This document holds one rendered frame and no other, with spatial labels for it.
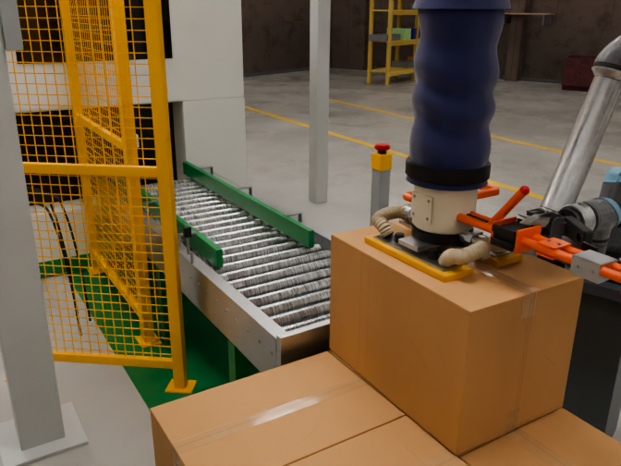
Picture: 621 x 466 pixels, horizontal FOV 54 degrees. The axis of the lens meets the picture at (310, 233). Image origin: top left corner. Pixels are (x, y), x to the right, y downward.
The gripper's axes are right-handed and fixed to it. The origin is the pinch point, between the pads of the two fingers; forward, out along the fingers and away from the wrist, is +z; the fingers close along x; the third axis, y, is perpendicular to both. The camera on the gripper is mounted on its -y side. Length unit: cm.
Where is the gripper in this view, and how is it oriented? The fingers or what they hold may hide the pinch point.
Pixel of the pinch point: (524, 238)
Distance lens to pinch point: 157.7
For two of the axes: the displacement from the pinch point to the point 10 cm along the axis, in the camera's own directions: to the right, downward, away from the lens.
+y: -5.3, -2.9, 8.0
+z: -8.5, 1.7, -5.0
